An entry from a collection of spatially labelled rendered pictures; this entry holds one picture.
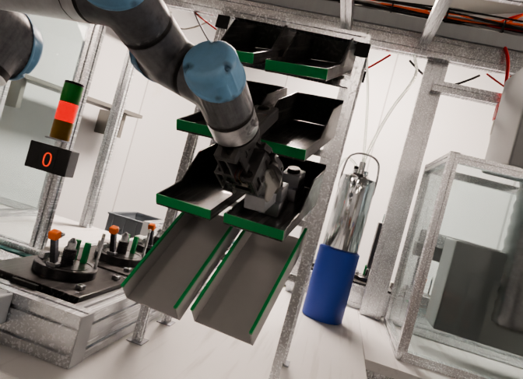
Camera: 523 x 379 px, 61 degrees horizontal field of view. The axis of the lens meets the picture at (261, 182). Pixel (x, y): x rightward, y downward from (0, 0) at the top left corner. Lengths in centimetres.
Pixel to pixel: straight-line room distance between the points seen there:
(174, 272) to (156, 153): 396
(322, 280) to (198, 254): 78
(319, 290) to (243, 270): 75
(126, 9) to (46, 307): 59
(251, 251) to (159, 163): 398
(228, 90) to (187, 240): 52
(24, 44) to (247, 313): 65
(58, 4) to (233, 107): 25
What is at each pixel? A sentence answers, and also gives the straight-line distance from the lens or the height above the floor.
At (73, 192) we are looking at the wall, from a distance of 450.
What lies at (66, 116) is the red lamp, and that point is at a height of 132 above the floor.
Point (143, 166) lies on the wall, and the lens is 484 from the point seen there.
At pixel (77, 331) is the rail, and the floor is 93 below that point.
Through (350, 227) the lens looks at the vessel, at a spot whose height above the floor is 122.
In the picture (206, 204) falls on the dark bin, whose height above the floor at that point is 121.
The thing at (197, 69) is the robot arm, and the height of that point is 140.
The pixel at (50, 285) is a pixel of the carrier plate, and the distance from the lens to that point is 104.
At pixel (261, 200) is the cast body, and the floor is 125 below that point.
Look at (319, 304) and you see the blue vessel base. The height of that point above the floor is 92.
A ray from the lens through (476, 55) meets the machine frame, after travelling 214.
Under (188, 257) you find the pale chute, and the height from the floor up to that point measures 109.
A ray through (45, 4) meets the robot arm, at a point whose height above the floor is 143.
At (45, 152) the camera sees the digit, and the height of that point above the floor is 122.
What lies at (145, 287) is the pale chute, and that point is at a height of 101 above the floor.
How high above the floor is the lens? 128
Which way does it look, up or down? 1 degrees up
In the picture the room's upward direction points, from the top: 15 degrees clockwise
